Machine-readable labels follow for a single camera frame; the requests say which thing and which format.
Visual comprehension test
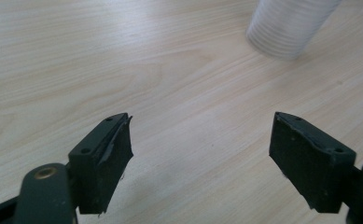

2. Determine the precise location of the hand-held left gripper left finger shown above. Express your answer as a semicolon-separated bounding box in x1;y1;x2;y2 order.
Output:
67;112;134;217

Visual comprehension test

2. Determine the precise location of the white ribbed cup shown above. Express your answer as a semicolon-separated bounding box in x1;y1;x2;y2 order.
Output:
245;0;343;61

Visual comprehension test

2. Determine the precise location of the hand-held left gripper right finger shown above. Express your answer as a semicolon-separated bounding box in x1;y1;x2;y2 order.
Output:
268;111;357;215

